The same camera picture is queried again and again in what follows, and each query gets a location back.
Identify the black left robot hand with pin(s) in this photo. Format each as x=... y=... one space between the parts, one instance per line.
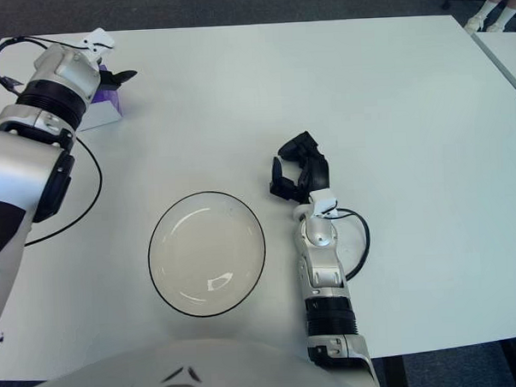
x=116 y=78

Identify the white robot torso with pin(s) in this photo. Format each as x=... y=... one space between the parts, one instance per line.
x=120 y=379

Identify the adjacent white table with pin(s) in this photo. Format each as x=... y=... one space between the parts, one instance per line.
x=509 y=54

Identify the white plate black rim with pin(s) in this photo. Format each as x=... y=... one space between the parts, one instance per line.
x=204 y=247

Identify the person leg white sock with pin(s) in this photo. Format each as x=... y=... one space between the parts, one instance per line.
x=507 y=15
x=487 y=8

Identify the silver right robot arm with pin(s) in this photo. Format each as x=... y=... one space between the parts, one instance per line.
x=325 y=263

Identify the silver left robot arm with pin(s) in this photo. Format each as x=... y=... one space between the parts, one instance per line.
x=25 y=161

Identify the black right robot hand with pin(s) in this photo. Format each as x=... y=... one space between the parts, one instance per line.
x=319 y=169

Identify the purple tissue paper pack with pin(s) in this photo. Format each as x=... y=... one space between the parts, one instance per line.
x=104 y=114

